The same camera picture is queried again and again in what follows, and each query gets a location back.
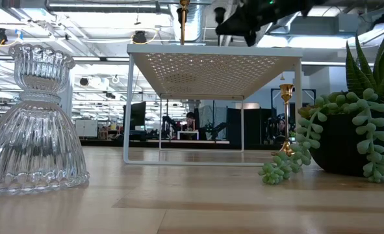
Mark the person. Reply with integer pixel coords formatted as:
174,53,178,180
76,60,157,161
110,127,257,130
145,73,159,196
277,118,287,136
184,111,198,131

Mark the black monitor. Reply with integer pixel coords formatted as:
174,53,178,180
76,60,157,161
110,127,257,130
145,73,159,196
123,101,147,131

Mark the white perforated metal shelf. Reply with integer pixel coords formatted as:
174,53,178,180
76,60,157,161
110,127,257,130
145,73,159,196
123,44,304,167

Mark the black room divider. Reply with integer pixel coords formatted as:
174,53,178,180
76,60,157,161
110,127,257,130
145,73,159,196
226,107,272,146

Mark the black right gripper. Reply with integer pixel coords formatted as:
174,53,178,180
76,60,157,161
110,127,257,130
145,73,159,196
214,0,326,47

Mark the silver ventilation duct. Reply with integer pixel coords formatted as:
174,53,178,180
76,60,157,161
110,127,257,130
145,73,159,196
170,0,212,43

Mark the small white background shelf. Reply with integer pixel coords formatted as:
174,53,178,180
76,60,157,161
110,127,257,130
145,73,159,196
177,130,199,141

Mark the black plant pot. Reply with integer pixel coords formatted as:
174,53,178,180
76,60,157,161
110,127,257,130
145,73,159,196
308,112,384,178

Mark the trailing green bead succulent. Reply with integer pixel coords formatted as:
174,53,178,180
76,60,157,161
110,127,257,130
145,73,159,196
258,88,384,185

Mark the gold candlestick holder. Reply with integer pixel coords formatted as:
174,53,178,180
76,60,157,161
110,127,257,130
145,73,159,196
178,0,191,46
271,83,297,157

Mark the white cabinet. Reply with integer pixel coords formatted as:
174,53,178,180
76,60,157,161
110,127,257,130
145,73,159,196
74,119,99,138

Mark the clear ribbed glass candle holder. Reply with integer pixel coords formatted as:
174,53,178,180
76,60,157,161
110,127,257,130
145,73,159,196
0,44,90,196

